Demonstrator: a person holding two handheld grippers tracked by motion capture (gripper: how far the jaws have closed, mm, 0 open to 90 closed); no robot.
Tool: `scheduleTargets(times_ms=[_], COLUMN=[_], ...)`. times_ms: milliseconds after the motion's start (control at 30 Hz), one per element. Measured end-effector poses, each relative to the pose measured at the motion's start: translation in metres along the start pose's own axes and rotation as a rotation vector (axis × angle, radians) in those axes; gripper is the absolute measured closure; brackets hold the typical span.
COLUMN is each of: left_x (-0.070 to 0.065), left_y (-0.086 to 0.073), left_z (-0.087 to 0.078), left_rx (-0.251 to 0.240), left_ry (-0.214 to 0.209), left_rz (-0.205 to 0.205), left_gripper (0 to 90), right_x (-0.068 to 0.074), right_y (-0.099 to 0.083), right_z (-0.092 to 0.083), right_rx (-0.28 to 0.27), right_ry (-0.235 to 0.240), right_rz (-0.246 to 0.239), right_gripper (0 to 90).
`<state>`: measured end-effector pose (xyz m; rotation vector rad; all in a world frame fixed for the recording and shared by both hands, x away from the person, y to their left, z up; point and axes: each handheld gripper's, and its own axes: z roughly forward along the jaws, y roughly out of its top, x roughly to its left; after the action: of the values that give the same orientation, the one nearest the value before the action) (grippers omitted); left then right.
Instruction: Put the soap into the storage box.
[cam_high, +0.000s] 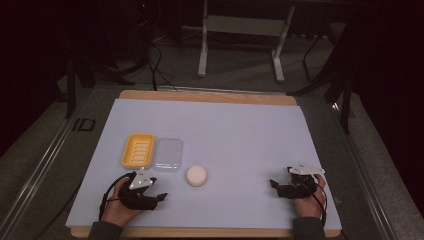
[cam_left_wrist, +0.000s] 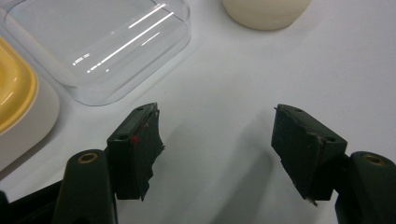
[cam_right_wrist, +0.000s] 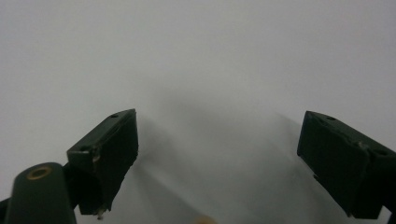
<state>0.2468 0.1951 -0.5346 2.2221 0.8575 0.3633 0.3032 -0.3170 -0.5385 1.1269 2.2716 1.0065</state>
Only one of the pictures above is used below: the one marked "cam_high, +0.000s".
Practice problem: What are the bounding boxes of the clear plastic lid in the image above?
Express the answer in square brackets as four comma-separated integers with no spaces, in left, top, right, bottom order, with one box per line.
[151,137,184,173]

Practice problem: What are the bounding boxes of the black floor cable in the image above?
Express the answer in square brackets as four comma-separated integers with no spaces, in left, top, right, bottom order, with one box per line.
[145,41,180,92]

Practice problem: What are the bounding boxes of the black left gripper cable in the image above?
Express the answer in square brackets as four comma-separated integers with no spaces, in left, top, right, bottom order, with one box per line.
[98,171,133,222]

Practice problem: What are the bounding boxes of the white foam mat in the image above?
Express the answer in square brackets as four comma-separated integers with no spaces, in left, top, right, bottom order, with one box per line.
[65,97,343,232]

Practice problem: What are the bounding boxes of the yellow soap dish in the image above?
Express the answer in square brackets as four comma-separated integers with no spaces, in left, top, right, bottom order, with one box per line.
[120,132,156,170]

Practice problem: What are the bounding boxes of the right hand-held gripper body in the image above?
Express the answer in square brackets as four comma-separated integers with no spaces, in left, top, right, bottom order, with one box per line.
[275,161,326,200]

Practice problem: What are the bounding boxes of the person's right hand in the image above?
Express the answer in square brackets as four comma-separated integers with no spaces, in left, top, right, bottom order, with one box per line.
[292,173,327,220]

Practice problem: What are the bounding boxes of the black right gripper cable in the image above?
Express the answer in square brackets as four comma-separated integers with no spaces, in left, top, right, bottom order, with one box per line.
[299,179,329,225]

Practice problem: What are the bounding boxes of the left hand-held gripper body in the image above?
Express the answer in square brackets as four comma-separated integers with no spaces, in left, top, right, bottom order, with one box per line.
[118,168,160,211]

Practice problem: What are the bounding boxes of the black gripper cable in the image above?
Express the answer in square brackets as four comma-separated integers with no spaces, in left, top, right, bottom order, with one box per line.
[299,179,329,225]
[98,171,133,222]

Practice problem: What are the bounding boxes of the white metal stand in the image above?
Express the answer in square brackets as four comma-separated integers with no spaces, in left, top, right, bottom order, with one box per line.
[196,0,297,84]

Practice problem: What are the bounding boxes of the wooden table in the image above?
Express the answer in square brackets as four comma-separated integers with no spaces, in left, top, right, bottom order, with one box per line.
[70,89,342,239]

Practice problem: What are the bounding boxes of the person's left hand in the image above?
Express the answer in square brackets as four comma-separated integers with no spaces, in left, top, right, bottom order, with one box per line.
[101,177,145,228]

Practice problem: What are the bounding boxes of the black metal stand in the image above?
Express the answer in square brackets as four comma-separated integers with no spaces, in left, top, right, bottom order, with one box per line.
[64,54,136,120]
[289,31,355,135]

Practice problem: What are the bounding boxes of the metal floor rail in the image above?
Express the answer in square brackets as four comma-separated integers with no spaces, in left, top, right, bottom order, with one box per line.
[329,102,398,240]
[0,89,95,240]

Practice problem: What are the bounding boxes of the round white soap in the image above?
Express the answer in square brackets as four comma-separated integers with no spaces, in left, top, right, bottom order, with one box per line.
[185,164,208,188]

